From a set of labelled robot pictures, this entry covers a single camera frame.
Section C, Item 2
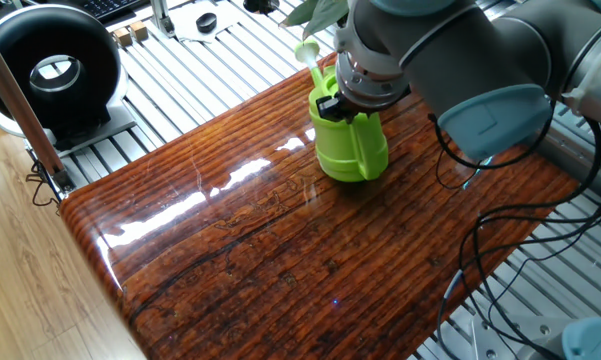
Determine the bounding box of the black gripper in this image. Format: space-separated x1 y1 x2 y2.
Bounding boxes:
315 89 412 124

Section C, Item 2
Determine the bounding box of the green plastic watering can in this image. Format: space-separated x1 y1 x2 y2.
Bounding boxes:
294 39 390 183

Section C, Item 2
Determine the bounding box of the green leafy plant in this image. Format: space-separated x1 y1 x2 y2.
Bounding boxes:
279 0 352 41

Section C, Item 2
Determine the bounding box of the small black device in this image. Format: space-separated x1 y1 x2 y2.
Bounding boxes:
243 0 280 15

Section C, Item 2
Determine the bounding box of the white paper sheet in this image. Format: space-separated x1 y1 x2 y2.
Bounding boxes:
168 0 246 44

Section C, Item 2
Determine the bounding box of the small black round cap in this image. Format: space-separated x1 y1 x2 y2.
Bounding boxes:
195 12 218 35

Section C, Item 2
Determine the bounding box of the wood grain board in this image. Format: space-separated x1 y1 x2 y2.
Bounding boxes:
59 52 580 360

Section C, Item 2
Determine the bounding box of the small wooden cube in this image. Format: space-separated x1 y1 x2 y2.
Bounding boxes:
112 27 133 49
129 20 150 42

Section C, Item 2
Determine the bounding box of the black keyboard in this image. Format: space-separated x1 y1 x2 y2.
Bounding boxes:
77 0 146 24

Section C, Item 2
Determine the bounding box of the silver robot mounting plate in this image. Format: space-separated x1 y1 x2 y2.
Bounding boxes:
472 314 571 360

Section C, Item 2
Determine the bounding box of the black cable with plug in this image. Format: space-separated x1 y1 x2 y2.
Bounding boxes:
427 97 556 191

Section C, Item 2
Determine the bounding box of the aluminium upright post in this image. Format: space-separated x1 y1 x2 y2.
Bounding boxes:
149 0 176 39

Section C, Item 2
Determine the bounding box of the black cable with grey sleeve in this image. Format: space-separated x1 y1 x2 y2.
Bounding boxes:
435 119 601 360

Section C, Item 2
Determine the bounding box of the thin black looped cable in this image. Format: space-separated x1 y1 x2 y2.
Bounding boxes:
25 159 64 209

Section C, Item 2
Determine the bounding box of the brown diagonal frame bar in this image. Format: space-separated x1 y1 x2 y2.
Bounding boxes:
0 19 76 194

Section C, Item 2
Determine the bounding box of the black ring-shaped device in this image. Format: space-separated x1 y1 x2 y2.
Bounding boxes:
0 3 139 159

